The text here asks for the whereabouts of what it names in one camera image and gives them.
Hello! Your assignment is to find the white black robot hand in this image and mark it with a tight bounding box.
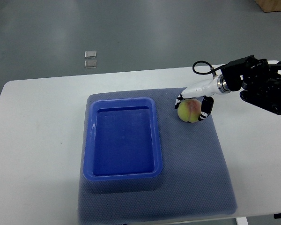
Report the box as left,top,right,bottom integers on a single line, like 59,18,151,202
175,75,230,121

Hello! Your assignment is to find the black cable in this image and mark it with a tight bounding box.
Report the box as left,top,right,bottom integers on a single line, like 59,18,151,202
192,60,225,76

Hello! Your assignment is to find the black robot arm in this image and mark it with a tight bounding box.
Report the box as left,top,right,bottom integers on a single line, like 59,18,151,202
220,55,281,115

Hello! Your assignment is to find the white table leg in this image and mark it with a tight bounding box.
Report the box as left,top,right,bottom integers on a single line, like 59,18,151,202
236,217,249,225

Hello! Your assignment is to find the green red peach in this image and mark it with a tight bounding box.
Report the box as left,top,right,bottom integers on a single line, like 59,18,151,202
177,99,201,123

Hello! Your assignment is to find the upper metal floor plate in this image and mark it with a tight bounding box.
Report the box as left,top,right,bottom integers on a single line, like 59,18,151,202
84,50,97,59

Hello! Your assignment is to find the wooden box corner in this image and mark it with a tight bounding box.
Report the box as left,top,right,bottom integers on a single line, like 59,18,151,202
255,0,281,13

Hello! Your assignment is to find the blue plastic tray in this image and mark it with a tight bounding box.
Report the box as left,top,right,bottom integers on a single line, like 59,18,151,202
83,97,163,182

